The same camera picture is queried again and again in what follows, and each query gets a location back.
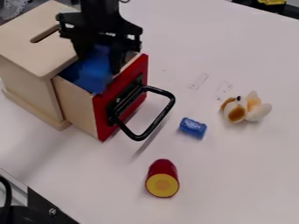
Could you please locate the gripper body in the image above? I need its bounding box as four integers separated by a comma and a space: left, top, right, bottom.
54, 10, 145, 57

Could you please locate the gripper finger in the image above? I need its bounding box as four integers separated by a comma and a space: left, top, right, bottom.
71, 36, 97, 61
107, 43, 132, 75

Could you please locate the wooden cabinet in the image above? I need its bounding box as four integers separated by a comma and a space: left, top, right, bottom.
0, 0, 86, 131

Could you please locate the blue cylinder toy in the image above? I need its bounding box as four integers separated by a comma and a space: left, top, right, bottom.
177, 116, 208, 140

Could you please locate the red and yellow cylinder toy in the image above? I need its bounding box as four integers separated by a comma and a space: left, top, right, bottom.
143, 158, 182, 199

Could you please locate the white and orange plush toy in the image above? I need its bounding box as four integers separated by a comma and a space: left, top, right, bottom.
219, 89, 274, 123

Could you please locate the red drawer with black handle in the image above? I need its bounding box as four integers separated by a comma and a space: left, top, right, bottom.
50, 43, 177, 143

